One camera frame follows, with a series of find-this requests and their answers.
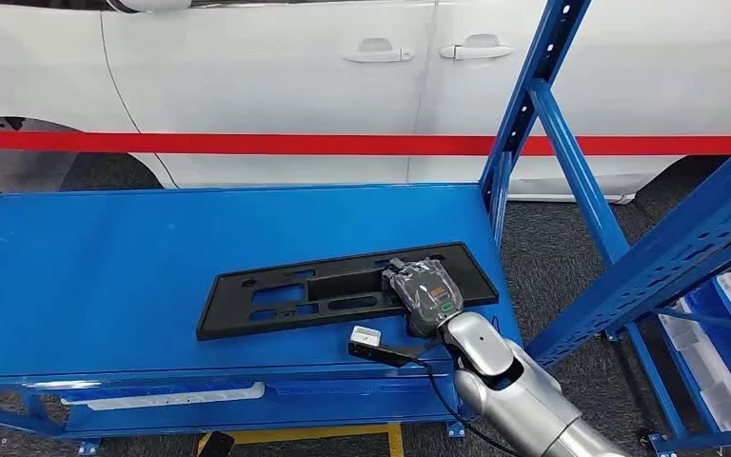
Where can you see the red barrier tape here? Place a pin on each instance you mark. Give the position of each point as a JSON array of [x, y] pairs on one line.
[[277, 144]]

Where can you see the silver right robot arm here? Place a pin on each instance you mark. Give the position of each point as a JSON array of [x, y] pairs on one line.
[[504, 391]]

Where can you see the large clear plastic bin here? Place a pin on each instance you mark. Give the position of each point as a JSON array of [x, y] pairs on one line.
[[163, 397]]

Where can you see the white plastic bin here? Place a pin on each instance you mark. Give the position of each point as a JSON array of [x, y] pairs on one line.
[[728, 407]]

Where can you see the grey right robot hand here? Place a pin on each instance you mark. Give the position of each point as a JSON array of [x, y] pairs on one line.
[[428, 296]]

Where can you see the yellow floor tape square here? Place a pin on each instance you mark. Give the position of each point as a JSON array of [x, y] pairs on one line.
[[315, 434]]

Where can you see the black robot leg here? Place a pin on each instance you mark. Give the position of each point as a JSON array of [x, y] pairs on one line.
[[217, 446]]

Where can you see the black plastic panel part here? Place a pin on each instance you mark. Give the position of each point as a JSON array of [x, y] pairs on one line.
[[227, 315]]

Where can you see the white car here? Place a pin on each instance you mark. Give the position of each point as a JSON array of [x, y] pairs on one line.
[[277, 82]]

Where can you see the blue metal shelf rack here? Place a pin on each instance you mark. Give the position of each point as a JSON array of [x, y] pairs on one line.
[[119, 265]]

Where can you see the blue wheeled rack with bins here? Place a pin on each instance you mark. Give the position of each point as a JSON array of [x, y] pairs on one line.
[[655, 385]]

